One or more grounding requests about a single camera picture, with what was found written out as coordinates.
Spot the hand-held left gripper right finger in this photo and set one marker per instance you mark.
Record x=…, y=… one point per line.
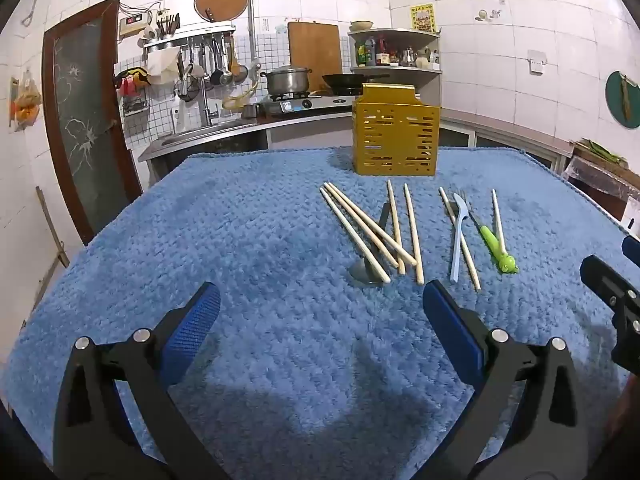
x=442, y=310

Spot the blue knitted blanket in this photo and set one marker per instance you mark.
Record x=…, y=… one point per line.
x=250, y=260

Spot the metal wall utensil rack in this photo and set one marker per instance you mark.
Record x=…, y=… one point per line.
x=200, y=32

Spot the red and yellow gloves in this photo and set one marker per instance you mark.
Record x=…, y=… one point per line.
x=132, y=80

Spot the beige bowl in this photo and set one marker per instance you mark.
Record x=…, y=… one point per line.
x=361, y=25

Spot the wooden cutting board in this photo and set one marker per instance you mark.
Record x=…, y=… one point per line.
x=315, y=50

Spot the steel gas stove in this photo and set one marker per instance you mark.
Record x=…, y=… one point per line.
x=320, y=102

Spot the steel faucet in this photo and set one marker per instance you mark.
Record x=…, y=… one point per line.
x=206, y=105

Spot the steel pot with lid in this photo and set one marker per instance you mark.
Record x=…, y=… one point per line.
x=287, y=82

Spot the green round board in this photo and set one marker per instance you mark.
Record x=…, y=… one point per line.
x=614, y=105

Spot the white cloth bag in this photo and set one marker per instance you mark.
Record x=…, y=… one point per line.
x=162, y=67

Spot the yellow perforated utensil holder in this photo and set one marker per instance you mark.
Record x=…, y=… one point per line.
x=395, y=135

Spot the black ladle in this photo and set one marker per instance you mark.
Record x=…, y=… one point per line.
x=216, y=79

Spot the wooden chopstick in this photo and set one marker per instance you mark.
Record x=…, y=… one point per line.
x=391, y=200
x=361, y=226
x=467, y=260
x=354, y=235
x=411, y=220
x=496, y=215
x=372, y=223

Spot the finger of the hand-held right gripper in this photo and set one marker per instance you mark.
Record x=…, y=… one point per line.
x=605, y=280
x=632, y=249

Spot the round woven lid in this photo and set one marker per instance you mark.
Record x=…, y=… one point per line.
x=220, y=0

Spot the steel sink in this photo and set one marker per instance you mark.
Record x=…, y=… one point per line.
x=210, y=130

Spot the orange hanging bag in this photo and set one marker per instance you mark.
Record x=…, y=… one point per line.
x=26, y=105

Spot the grey corner shelf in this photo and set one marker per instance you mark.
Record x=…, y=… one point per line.
x=400, y=72

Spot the green vegetables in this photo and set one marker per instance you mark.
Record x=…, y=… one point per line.
x=602, y=152

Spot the wooden stick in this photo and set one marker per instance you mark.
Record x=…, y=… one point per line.
x=50, y=225

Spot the metal wall pipe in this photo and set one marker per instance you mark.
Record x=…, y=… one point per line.
x=250, y=10

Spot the black wok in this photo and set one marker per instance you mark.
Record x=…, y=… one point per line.
x=345, y=81

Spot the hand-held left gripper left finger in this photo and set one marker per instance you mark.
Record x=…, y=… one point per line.
x=200, y=310

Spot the plastic-covered side table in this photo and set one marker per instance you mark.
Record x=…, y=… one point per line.
x=600, y=180

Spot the person's right hand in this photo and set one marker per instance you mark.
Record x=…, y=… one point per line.
x=627, y=410

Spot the small brown whisk brush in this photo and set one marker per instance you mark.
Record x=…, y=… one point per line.
x=625, y=100

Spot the steel ladle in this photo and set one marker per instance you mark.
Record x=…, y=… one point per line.
x=226, y=79

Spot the brown glass-panel door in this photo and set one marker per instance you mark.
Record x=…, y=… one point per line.
x=85, y=110

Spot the yellow wall poster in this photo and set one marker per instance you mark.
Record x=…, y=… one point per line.
x=423, y=17

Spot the white electrical box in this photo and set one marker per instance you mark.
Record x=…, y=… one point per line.
x=131, y=22

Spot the row of condiment bottles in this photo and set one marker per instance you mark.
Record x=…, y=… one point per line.
x=370, y=55

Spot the brown kitchen counter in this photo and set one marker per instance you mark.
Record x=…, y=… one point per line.
x=500, y=132

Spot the small wall hook stickers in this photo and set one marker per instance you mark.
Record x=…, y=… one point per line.
x=482, y=14

